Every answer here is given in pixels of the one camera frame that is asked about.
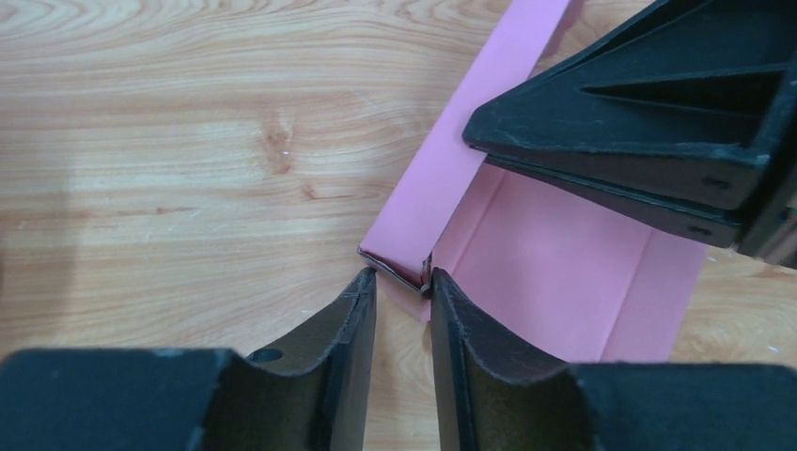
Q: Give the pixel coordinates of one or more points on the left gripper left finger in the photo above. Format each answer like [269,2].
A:
[307,390]

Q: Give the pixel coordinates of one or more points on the pink paper box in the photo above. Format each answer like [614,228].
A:
[575,279]

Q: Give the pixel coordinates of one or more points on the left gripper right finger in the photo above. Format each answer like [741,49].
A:
[495,391]

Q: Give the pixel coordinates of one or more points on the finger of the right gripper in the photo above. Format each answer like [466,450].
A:
[687,99]

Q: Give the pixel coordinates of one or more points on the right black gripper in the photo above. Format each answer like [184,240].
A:
[769,232]

